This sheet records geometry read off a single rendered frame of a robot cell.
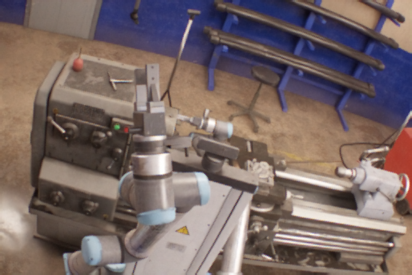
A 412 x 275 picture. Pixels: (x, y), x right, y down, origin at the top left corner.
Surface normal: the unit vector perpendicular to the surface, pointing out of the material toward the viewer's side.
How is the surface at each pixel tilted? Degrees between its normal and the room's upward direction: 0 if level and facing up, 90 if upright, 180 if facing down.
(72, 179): 32
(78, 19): 90
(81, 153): 90
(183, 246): 90
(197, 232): 90
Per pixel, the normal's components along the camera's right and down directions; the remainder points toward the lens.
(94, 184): 0.23, -0.31
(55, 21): -0.02, 0.62
